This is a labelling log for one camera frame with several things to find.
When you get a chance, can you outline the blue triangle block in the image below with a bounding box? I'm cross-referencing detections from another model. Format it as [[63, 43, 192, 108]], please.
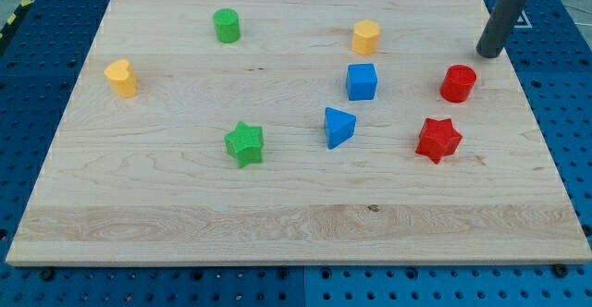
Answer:
[[324, 107, 357, 149]]

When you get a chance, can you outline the red cylinder block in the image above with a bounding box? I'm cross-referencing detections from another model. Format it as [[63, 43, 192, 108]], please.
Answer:
[[439, 65, 477, 103]]

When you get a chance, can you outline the blue cube block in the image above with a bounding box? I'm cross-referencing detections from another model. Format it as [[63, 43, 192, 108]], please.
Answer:
[[346, 63, 377, 101]]

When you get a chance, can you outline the red star block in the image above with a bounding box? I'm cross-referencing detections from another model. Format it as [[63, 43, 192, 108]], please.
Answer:
[[415, 117, 463, 165]]

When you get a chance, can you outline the green cylinder block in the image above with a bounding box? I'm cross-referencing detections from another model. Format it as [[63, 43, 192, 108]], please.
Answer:
[[213, 8, 241, 43]]

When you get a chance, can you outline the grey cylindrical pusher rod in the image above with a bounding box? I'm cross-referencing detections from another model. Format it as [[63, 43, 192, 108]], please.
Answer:
[[475, 0, 528, 58]]

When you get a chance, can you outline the yellow hexagon block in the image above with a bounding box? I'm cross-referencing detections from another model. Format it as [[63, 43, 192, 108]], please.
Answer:
[[351, 19, 380, 55]]

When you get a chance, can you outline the yellow heart block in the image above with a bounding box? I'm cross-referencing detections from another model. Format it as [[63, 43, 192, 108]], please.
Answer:
[[104, 59, 137, 98]]

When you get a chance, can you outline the green star block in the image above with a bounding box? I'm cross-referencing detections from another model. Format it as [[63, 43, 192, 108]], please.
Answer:
[[224, 121, 265, 168]]

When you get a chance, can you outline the wooden board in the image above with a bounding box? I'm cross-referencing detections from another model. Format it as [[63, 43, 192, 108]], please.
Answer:
[[6, 0, 591, 266]]

